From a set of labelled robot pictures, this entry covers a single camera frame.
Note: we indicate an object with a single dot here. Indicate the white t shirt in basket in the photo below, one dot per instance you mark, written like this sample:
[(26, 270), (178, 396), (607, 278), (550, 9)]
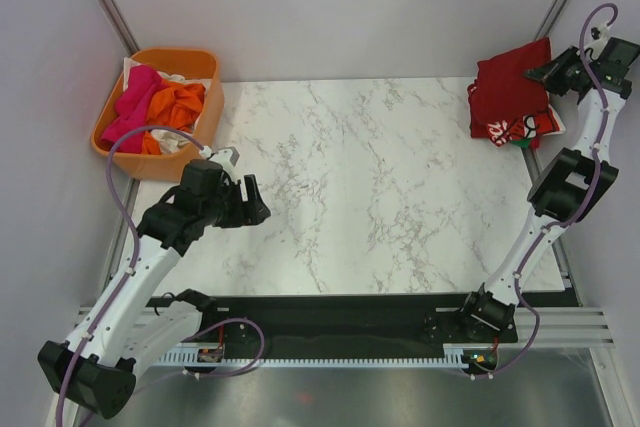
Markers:
[(134, 143)]

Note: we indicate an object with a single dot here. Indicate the dark red t shirt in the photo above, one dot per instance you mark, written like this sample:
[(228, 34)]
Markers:
[(502, 92)]

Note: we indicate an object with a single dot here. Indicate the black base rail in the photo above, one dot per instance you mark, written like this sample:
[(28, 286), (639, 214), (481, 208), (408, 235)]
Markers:
[(341, 327)]

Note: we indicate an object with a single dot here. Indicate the pink t shirt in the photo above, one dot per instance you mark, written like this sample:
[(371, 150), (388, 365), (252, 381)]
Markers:
[(133, 104)]

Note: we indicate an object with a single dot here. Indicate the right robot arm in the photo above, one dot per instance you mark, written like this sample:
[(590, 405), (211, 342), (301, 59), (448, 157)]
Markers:
[(569, 187)]

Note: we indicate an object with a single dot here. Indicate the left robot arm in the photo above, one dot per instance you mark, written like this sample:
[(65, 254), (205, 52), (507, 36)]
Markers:
[(99, 363)]

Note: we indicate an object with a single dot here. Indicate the aluminium frame profile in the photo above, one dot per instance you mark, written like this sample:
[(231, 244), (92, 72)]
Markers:
[(561, 327)]

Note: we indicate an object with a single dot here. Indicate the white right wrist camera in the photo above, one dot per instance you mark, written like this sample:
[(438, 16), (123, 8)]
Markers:
[(600, 33)]

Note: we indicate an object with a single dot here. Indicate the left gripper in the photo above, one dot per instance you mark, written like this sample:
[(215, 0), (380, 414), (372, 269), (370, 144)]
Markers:
[(253, 211)]

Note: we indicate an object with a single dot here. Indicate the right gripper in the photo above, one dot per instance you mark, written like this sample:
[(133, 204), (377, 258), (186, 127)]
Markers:
[(550, 74)]

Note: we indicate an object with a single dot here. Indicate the orange t shirt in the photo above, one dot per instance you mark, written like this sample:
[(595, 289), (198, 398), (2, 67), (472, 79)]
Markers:
[(177, 106)]

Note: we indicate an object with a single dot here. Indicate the white slotted cable duct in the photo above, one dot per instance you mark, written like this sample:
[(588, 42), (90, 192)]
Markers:
[(453, 357)]

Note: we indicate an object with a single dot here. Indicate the red coca cola t shirt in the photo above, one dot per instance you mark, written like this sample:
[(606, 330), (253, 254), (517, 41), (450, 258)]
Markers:
[(502, 131)]

